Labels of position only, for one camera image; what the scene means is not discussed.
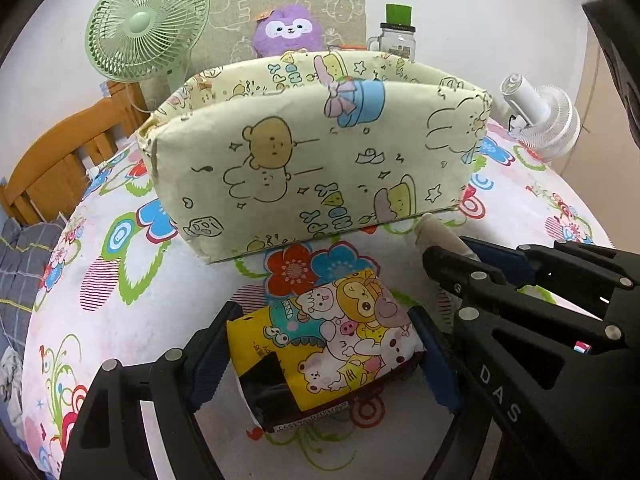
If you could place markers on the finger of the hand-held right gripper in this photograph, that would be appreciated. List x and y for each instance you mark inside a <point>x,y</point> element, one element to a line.
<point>500,410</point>
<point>500,260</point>

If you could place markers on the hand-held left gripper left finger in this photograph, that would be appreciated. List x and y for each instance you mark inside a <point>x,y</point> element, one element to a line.
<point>210,360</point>

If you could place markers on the grey plaid blanket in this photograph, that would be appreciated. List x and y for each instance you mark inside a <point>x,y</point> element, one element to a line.
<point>20,270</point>

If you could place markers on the small cream bottle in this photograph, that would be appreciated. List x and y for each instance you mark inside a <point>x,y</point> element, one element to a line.
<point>440,232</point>

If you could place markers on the cartoon animal tissue packet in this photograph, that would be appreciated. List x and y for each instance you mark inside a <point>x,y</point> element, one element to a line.
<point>350,320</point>

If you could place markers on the white crumpled cloth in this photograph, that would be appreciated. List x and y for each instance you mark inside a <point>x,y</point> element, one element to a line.
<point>10,385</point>

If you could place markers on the wooden chair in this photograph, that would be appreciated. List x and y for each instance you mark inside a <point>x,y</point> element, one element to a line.
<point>55,155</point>

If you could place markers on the purple plush toy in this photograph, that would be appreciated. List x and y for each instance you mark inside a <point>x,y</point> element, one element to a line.
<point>287,30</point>

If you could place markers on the green plastic cup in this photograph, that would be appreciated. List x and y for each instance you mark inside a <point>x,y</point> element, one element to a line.
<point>398,14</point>

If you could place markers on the black object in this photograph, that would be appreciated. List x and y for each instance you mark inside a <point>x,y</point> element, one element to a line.
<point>620,60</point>

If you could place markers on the floral tablecloth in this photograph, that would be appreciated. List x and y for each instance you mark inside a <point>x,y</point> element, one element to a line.
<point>125,285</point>

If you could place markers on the beige cabinet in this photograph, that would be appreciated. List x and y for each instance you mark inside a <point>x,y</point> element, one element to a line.
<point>615,200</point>

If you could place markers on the white standing fan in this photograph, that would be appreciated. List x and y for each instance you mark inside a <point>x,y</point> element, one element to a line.
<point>550,120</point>

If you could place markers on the yellow cartoon fabric storage box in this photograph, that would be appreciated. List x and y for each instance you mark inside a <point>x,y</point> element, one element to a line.
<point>300,160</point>

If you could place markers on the green desk fan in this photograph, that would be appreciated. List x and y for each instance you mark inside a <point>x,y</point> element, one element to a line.
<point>140,22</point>

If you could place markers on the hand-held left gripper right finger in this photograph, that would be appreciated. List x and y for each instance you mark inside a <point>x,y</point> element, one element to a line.
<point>435,360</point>

